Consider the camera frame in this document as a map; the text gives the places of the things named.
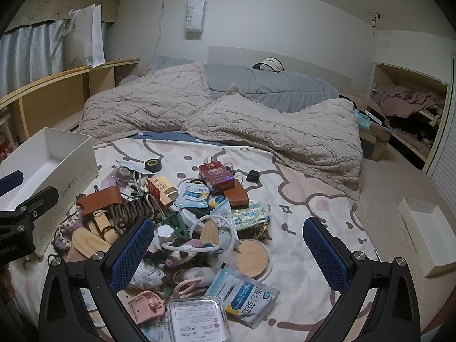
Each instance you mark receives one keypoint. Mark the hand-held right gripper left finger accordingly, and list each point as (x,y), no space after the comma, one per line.
(131,253)

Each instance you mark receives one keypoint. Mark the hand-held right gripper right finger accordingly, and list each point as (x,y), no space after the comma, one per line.
(326,256)

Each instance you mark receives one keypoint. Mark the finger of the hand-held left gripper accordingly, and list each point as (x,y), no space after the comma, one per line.
(10,182)
(35,203)

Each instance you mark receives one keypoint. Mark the white storage box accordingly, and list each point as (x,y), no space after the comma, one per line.
(71,146)

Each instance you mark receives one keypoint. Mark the large blue white sachet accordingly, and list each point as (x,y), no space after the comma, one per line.
(245,299)

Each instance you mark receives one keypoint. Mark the clear plastic case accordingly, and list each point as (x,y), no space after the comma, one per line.
(197,319)

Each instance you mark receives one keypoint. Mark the white fluffy pompom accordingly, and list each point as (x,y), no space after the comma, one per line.
(148,276)

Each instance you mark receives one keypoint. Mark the white flower shaped cap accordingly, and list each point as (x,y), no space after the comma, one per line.
(167,234)

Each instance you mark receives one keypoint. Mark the wooden clip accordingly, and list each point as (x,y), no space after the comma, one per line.
(103,224)

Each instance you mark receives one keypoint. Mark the brown hair claw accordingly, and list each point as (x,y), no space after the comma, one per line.
(131,212)

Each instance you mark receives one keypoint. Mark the pink white crocheted piece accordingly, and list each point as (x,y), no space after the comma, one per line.
(67,231)

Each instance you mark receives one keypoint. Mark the oval wooden piece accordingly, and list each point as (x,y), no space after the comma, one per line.
(87,240)

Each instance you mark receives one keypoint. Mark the purple white crocheted toy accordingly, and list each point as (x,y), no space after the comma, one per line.
(178,256)

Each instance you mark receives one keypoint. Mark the green plastic clip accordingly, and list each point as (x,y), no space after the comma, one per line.
(171,219)

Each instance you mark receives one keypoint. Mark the pink plastic clip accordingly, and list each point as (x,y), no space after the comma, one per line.
(142,306)

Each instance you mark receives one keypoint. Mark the brown leather holder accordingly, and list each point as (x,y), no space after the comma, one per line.
(99,199)

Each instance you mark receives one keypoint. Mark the pink hair claw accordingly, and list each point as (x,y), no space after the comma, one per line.
(194,285)

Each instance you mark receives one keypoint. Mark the orange gold small box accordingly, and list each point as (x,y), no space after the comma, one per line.
(160,188)

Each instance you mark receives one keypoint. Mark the round wooden lid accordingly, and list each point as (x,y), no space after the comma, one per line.
(251,258)

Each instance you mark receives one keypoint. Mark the brown tape roll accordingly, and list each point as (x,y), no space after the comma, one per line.
(124,174)

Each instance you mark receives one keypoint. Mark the small blue white sachet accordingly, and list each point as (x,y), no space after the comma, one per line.
(222,208)
(192,194)

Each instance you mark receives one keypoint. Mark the patterned fabric pouch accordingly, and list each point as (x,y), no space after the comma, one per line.
(251,215)

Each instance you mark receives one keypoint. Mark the black tape roll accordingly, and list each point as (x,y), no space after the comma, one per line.
(156,167)

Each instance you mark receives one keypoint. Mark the small white box lid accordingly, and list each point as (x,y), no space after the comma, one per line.
(424,221)

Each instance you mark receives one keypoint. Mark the brown leather wallet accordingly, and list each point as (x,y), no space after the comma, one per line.
(237,196)

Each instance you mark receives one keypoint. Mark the black cube charger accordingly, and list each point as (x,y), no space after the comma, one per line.
(253,176)

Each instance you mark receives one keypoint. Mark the red cigarette box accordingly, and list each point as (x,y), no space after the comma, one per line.
(217,178)

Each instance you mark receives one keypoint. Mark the cardboard box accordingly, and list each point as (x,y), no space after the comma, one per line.
(377,142)

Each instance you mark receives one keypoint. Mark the pale blue curtain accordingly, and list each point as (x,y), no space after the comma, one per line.
(32,53)

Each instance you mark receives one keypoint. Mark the wooden shelf unit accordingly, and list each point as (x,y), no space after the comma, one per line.
(101,78)

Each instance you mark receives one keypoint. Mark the teal packet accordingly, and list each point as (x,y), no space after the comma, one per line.
(362,120)

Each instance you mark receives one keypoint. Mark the beige fluffy blanket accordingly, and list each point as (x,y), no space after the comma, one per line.
(142,103)

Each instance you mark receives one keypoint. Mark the white louvered door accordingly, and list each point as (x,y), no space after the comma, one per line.
(445,171)

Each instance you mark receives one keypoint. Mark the dark clothes pile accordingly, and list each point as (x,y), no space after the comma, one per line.
(409,128)

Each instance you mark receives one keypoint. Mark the white tote bag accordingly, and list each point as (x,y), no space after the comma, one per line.
(83,39)

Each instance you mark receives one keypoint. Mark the pink clothes pile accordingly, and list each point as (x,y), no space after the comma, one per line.
(406,99)

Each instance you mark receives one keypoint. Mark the beige patterned valance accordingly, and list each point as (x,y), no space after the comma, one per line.
(46,3)

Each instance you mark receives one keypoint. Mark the open wardrobe niche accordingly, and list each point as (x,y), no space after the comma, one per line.
(392,74)

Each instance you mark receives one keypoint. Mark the white visor cap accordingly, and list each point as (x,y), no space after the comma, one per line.
(270,65)

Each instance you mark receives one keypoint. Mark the grey bed headboard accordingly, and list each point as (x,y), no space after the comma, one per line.
(231,55)

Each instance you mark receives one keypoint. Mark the white hanging tissue pouch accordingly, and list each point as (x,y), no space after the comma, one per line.
(195,17)

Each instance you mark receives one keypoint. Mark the black wall hook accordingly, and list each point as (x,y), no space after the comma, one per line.
(376,17)

